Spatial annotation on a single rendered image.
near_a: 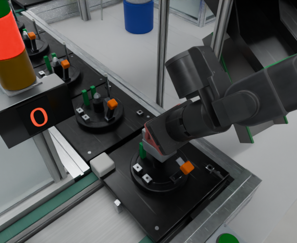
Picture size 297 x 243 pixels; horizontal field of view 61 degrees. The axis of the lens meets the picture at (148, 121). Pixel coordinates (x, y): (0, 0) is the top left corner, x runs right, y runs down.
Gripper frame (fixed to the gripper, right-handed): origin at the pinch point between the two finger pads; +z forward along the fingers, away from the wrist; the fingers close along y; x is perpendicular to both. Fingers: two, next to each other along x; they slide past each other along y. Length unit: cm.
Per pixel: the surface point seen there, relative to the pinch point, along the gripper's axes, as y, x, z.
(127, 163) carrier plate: 4.6, 3.7, 12.8
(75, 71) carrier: -3.7, -29.3, 37.8
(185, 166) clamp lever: 0.0, 8.0, -4.1
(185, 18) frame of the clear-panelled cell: -84, -42, 62
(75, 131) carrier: 9.5, -9.8, 24.1
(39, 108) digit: 18.5, -13.7, -4.9
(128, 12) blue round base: -50, -53, 60
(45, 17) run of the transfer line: -21, -78, 89
